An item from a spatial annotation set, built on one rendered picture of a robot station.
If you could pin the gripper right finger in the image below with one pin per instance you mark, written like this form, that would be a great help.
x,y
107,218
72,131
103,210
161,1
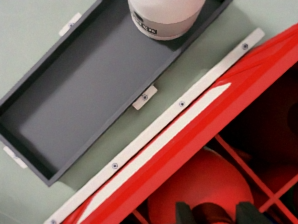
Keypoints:
x,y
247,213

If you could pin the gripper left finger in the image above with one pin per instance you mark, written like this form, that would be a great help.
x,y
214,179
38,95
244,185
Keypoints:
x,y
184,214

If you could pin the dark grey rectangular tray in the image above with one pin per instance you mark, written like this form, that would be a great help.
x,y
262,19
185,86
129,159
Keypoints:
x,y
85,82

